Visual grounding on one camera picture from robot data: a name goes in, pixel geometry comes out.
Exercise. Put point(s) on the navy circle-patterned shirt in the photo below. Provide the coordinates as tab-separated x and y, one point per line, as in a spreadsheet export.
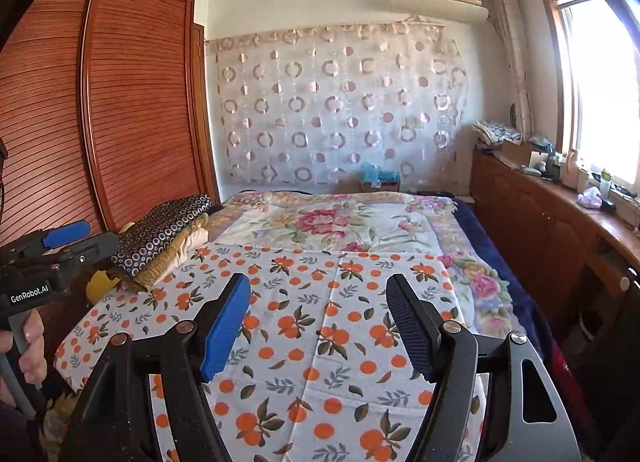
160	232

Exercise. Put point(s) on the red cloth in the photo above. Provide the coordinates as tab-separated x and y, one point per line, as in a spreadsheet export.
565	367

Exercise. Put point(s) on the pale pink bottle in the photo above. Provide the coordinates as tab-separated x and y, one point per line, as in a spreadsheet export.
571	169

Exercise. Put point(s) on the wood-framed window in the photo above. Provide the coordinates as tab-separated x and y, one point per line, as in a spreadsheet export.
600	91

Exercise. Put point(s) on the white orange-fruit print cloth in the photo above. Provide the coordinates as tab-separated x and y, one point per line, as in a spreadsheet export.
310	317

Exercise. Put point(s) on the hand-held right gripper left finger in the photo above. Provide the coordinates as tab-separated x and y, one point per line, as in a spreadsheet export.
227	329

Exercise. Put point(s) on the floral blanket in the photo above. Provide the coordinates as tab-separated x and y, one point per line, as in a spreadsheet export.
325	222

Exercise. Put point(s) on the navy bed sheet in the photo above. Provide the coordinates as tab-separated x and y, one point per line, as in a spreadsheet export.
500	252

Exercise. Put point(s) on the cardboard box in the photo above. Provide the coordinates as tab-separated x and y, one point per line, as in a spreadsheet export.
517	151

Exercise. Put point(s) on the white window curtain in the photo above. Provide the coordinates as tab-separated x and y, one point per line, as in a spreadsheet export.
510	41

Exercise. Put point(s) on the brown wooden slatted wardrobe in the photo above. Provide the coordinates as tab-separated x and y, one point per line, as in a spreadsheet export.
140	91

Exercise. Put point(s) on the teal cloth bundle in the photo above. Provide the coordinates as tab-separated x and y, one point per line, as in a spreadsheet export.
542	144

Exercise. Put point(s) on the white crumpled plastic bag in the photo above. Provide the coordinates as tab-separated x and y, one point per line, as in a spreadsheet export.
590	197

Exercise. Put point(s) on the stack of folded cloths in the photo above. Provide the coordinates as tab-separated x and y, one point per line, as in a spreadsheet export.
495	131

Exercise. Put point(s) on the sheer circle-patterned curtain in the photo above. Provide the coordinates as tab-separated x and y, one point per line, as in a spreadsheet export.
325	106

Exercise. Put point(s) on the beige folded cloth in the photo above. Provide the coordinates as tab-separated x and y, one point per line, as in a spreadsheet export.
190	244

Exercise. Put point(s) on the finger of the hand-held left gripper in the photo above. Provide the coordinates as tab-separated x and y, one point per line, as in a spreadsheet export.
65	234
97	247

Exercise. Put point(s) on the blue box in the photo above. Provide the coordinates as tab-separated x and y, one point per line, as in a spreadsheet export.
372	174

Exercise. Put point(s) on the yellow patterned folded cloth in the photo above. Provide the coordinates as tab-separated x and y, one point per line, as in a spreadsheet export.
160	267

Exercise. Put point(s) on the long wooden cabinet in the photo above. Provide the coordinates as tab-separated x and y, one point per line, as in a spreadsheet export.
525	222

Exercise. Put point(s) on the person's left hand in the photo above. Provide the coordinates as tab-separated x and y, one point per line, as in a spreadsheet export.
32	367

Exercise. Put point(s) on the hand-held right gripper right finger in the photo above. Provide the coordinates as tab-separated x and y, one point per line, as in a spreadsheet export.
410	327

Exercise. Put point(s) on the small green-capped bottle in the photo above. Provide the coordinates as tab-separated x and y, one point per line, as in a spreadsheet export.
605	182

